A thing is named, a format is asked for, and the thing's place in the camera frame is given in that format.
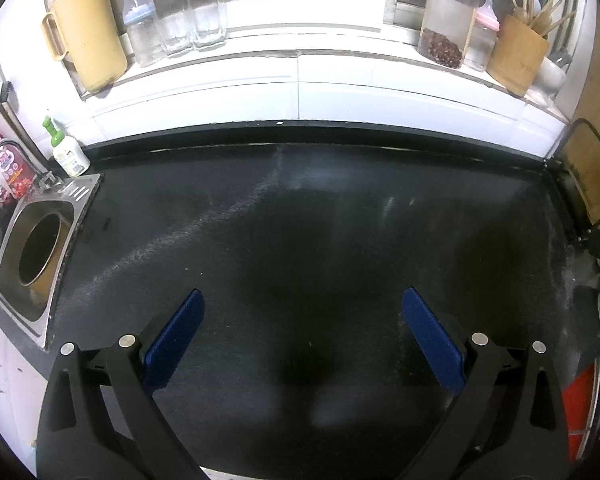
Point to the steel sink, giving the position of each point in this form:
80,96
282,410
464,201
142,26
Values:
35,255

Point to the green pump soap bottle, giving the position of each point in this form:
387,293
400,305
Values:
70,155

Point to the wooden spoon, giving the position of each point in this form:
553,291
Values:
520,14

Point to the white stone mortar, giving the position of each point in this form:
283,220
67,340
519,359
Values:
552,77

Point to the blue baby bottle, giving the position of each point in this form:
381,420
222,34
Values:
142,32

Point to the clear drinking glass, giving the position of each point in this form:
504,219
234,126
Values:
207,10
172,22

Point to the clear plastic spice jar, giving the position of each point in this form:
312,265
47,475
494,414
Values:
447,20

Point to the pink baby bottle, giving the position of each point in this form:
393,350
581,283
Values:
481,40

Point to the metal faucet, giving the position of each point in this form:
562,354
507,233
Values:
2,147

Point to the dish brush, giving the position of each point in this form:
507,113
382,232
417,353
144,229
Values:
2,94

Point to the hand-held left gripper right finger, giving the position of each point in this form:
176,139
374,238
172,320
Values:
432,340

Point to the red printed packet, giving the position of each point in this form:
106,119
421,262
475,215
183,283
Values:
12,175

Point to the large wooden cutting board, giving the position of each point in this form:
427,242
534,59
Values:
597,110

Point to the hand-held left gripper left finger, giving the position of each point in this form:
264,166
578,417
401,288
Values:
175,340

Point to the bamboo utensil holder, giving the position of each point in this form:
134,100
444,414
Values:
517,57

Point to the grey stone pestle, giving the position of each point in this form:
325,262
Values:
562,59

